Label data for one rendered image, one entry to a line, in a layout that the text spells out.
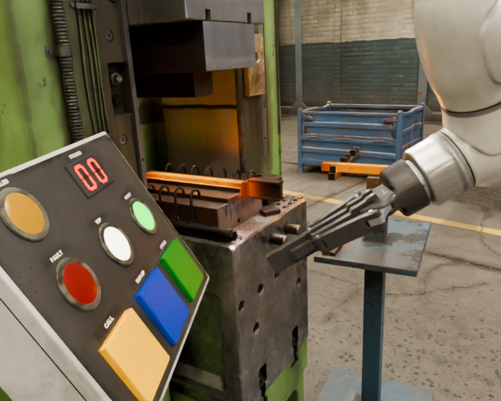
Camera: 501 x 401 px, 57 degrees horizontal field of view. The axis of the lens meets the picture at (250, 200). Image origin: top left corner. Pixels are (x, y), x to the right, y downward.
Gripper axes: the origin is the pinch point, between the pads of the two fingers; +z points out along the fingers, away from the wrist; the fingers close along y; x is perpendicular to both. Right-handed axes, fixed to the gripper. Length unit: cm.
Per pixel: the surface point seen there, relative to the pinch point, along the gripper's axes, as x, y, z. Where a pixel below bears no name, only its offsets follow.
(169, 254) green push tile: 9.7, -3.3, 14.1
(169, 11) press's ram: 43, 29, -1
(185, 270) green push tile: 6.3, -2.1, 13.9
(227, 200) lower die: 5.1, 37.6, 10.5
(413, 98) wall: -142, 806, -243
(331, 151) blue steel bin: -75, 434, -42
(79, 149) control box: 27.8, -5.2, 15.4
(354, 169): -12, 69, -20
